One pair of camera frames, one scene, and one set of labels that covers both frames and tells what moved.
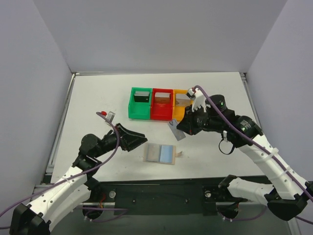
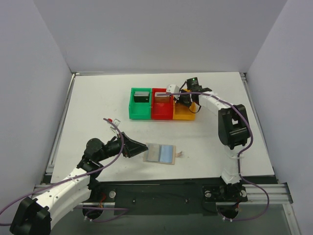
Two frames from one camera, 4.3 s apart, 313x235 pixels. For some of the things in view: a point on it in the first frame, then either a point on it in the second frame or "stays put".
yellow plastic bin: [178, 110] stays put
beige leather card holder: [160, 153] stays put
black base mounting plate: [190, 197] stays put
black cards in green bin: [141, 96] stays put
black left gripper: [122, 137] → [125, 144]
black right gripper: [193, 120] → [185, 99]
